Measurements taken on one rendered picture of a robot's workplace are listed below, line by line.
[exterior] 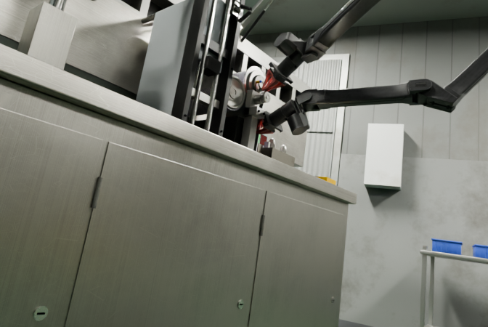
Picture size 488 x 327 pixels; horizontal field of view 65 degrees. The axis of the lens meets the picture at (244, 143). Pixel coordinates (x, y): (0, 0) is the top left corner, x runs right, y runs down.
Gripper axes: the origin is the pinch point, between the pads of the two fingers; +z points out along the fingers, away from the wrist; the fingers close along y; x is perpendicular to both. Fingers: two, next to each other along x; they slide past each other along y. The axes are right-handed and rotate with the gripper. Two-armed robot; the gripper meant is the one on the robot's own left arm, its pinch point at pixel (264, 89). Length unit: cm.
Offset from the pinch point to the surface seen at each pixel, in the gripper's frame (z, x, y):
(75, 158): 9, -46, -77
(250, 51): 7, 51, 31
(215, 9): -12.7, 4.1, -37.4
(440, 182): -4, 1, 255
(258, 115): 5.8, -11.0, -5.1
